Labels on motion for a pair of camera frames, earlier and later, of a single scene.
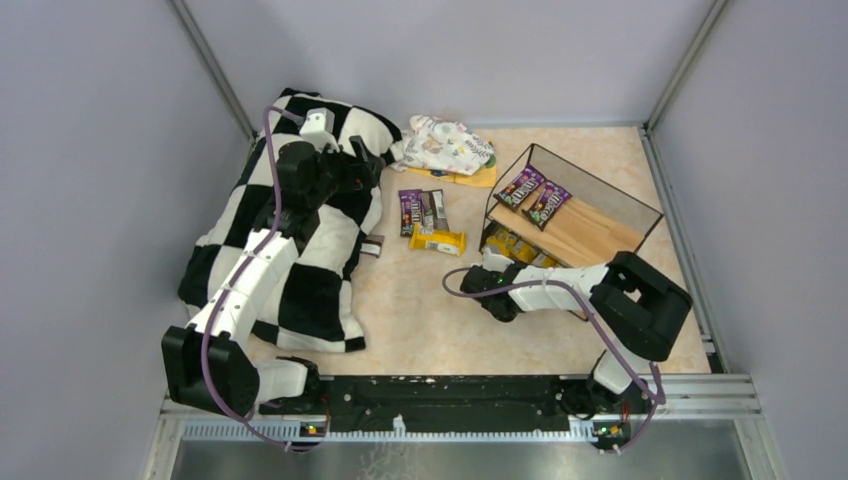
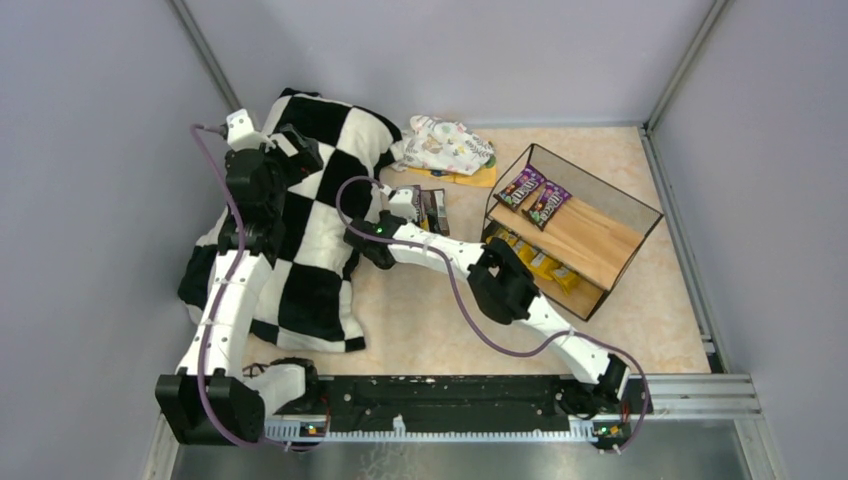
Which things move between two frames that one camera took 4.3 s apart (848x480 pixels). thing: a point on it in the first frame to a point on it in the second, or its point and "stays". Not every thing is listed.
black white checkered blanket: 316,304 stays
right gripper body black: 477,282 to 431,210
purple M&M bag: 547,204 stays
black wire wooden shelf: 546,209 stays
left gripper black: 357,168 to 299,148
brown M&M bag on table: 434,214 stays
